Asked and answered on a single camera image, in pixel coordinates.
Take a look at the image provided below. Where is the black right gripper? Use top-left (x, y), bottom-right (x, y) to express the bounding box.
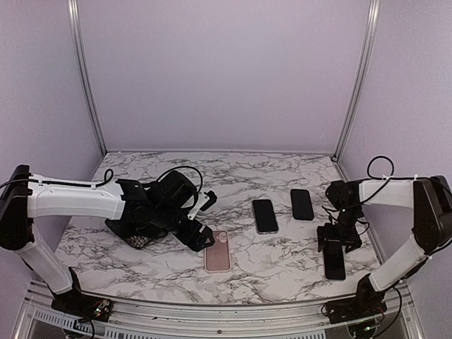
top-left (317, 206), bottom-right (362, 253)

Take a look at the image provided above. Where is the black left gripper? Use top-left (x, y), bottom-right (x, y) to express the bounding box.
top-left (153, 203), bottom-right (215, 252)

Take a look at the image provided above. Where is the black smartphone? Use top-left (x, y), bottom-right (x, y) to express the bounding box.
top-left (323, 243), bottom-right (346, 280)
top-left (251, 199), bottom-right (280, 234)

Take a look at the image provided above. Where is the pink phone case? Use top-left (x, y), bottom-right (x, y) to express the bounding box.
top-left (205, 231), bottom-right (231, 273)

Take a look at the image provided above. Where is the black phone case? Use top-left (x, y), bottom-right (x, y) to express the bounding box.
top-left (290, 189), bottom-right (314, 221)

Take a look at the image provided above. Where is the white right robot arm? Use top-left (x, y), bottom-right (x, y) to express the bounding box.
top-left (316, 175), bottom-right (451, 316)

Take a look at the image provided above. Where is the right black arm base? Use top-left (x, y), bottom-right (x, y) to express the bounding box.
top-left (321, 274), bottom-right (387, 324)

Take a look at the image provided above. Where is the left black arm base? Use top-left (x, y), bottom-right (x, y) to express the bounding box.
top-left (51, 268), bottom-right (112, 322)

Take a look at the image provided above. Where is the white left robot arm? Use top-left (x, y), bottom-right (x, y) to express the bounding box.
top-left (1, 165), bottom-right (217, 314)

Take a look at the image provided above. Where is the black square patterned plate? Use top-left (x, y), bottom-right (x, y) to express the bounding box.
top-left (105, 220), bottom-right (168, 249)

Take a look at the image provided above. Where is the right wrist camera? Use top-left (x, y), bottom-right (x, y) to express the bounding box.
top-left (325, 215), bottom-right (340, 237)

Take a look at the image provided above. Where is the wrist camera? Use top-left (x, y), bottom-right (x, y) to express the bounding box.
top-left (325, 215), bottom-right (340, 237)
top-left (187, 191), bottom-right (218, 220)

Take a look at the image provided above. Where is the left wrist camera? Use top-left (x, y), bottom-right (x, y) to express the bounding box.
top-left (187, 191), bottom-right (218, 220)

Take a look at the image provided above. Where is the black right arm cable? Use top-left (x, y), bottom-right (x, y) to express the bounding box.
top-left (356, 156), bottom-right (452, 227)

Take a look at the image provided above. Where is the front aluminium rail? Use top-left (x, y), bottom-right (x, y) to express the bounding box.
top-left (12, 281), bottom-right (425, 338)

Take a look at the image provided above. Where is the right aluminium frame post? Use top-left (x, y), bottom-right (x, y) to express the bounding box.
top-left (333, 0), bottom-right (381, 162)

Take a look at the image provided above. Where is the aluminium frame post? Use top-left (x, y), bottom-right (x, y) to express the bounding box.
top-left (333, 0), bottom-right (381, 162)
top-left (67, 0), bottom-right (107, 157)

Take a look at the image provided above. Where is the left aluminium frame post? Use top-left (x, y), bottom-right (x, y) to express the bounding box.
top-left (67, 0), bottom-right (107, 157)

